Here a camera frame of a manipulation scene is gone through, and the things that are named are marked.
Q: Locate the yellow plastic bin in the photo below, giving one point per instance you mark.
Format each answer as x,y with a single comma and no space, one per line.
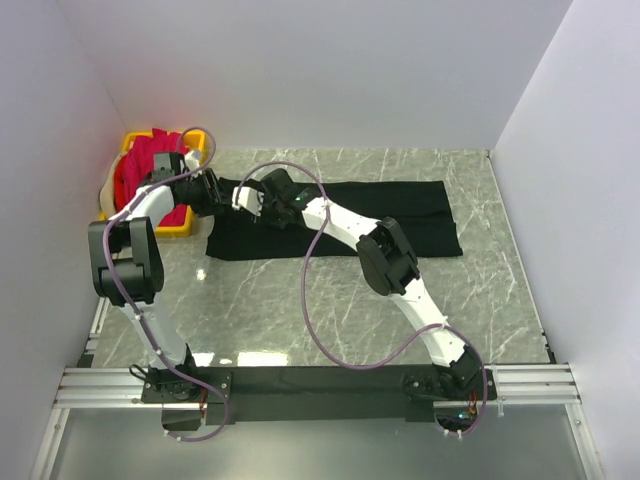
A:
185,230

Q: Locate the magenta t shirt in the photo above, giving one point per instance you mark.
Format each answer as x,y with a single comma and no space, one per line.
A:
141,148

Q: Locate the aluminium extrusion rail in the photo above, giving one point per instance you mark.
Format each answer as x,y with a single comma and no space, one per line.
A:
526,384

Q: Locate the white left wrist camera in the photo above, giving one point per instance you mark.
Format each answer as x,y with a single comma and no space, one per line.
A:
192,159

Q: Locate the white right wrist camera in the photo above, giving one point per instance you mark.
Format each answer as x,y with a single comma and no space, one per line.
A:
248,199

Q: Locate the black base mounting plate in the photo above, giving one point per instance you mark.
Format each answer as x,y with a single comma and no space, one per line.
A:
305,393

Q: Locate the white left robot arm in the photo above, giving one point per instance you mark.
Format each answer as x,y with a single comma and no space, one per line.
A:
127,268

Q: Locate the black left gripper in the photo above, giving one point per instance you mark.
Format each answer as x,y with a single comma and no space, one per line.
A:
213,193

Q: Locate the black t shirt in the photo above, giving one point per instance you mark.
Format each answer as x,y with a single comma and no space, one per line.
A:
421,208

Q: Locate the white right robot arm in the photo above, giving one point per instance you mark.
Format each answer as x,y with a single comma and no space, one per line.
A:
389,266

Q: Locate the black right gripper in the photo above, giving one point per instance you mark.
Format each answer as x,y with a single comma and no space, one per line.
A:
280,225

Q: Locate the beige t shirt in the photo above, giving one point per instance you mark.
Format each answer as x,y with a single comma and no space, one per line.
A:
107,192

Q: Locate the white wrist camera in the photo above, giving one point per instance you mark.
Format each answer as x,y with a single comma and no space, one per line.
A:
248,199
192,159

